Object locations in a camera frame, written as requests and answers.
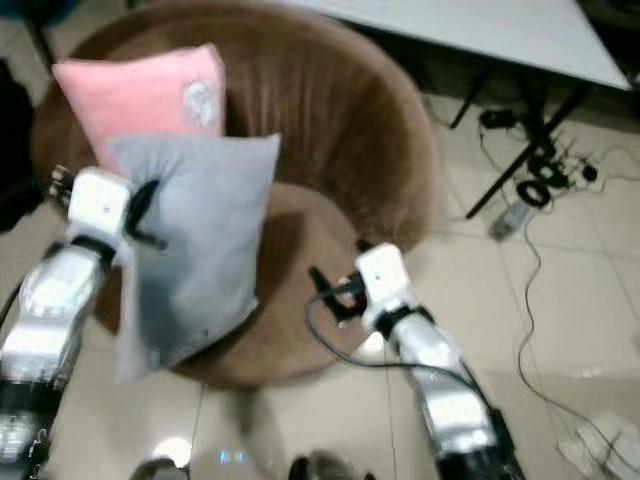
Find black slanted table leg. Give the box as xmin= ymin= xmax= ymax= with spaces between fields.
xmin=465 ymin=86 xmax=593 ymax=220

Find robot left leg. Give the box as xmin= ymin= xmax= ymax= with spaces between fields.
xmin=135 ymin=455 xmax=192 ymax=480

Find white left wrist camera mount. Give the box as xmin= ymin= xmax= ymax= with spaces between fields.
xmin=68 ymin=167 xmax=133 ymax=252

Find black bag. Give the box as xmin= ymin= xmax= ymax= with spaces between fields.
xmin=0 ymin=65 xmax=34 ymax=232

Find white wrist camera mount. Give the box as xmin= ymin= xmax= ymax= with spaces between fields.
xmin=68 ymin=167 xmax=133 ymax=252
xmin=355 ymin=243 xmax=412 ymax=317

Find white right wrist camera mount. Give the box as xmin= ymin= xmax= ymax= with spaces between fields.
xmin=355 ymin=243 xmax=412 ymax=317

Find grey power strip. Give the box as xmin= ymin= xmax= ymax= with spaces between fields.
xmin=490 ymin=200 xmax=537 ymax=243

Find pink pillow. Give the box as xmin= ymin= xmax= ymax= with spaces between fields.
xmin=52 ymin=43 xmax=227 ymax=177

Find robot right leg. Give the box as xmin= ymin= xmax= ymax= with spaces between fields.
xmin=288 ymin=452 xmax=373 ymax=480

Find white power strip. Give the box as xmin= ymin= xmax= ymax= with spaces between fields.
xmin=558 ymin=413 xmax=640 ymax=477

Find grey pillow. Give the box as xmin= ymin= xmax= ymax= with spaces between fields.
xmin=105 ymin=132 xmax=282 ymax=384

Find white table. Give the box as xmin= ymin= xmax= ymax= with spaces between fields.
xmin=280 ymin=0 xmax=633 ymax=92

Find robot leg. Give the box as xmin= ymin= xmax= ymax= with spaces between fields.
xmin=135 ymin=455 xmax=192 ymax=480
xmin=288 ymin=452 xmax=373 ymax=480

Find black thin table leg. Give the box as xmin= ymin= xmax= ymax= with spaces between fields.
xmin=24 ymin=0 xmax=63 ymax=73

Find black coiled floor cables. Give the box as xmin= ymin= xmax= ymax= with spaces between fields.
xmin=477 ymin=105 xmax=602 ymax=210

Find thin grey floor cable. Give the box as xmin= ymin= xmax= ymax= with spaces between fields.
xmin=515 ymin=236 xmax=576 ymax=426

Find brown round sofa chair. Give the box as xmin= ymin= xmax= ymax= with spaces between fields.
xmin=30 ymin=0 xmax=437 ymax=389

